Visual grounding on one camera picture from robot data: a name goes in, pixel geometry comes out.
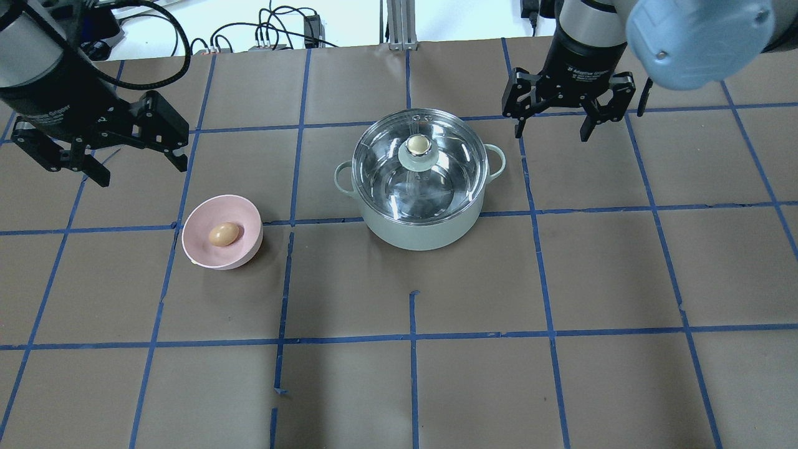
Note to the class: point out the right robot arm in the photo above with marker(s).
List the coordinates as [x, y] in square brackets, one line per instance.
[682, 45]

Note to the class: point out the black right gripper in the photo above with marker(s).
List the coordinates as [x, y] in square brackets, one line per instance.
[583, 58]

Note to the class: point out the black power adapter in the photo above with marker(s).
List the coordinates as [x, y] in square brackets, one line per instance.
[313, 30]

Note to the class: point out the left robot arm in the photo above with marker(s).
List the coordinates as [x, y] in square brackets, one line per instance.
[36, 34]

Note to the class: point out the aluminium frame post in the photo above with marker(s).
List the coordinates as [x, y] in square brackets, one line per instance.
[401, 23]

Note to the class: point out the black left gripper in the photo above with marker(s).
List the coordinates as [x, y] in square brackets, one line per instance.
[51, 100]

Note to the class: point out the glass pot lid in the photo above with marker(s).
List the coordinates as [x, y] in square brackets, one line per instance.
[420, 167]

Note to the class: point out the pink bowl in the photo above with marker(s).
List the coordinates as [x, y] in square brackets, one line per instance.
[218, 209]

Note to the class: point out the brown egg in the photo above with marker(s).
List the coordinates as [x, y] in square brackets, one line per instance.
[224, 234]

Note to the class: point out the pale green electric pot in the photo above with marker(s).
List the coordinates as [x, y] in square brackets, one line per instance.
[417, 238]

